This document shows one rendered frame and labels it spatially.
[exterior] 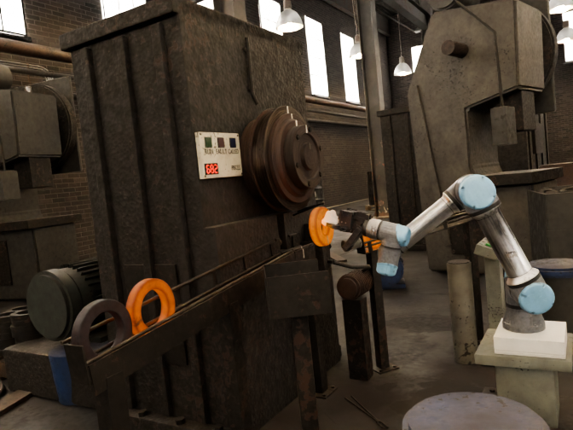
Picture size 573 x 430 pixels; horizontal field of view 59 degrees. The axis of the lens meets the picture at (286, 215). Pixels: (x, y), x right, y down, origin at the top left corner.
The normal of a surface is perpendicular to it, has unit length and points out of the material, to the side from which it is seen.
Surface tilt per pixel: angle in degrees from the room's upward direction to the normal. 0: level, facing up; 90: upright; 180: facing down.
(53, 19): 90
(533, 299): 98
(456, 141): 90
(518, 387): 90
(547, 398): 90
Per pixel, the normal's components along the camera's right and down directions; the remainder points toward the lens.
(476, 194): -0.22, -0.01
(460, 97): -0.70, 0.12
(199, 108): 0.86, -0.05
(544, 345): -0.50, 0.11
